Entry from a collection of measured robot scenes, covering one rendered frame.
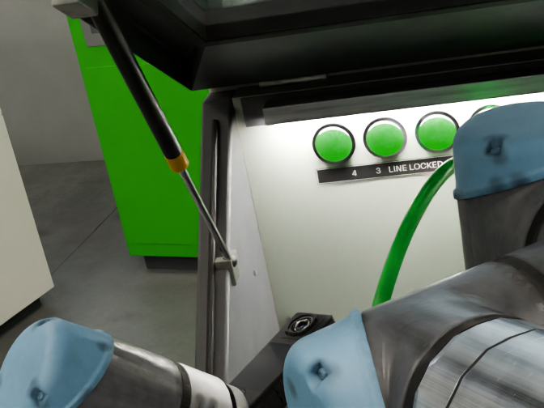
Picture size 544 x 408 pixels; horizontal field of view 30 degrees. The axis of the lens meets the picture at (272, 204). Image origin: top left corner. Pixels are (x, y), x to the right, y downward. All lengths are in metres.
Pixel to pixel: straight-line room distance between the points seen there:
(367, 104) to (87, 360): 0.57
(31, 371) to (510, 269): 0.34
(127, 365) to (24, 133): 5.23
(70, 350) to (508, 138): 0.30
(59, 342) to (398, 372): 0.32
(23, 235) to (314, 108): 2.98
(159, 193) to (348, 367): 3.62
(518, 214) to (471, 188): 0.03
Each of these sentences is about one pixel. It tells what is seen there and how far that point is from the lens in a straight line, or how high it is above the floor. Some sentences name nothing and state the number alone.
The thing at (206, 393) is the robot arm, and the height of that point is 1.40.
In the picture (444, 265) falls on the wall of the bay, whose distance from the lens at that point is 1.25.
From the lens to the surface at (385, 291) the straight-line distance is 0.84.
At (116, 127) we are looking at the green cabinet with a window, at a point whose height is 0.65.
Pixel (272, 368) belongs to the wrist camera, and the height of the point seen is 1.37.
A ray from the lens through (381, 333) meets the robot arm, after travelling 0.41.
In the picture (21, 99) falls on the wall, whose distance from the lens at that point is 5.81.
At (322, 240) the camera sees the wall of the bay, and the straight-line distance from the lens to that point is 1.24.
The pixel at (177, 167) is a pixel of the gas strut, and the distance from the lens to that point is 0.99.
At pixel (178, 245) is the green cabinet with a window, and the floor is 0.13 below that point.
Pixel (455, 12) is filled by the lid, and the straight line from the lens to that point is 1.00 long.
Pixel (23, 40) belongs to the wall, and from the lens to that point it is 5.67.
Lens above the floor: 1.79
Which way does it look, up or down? 23 degrees down
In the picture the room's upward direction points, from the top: 11 degrees counter-clockwise
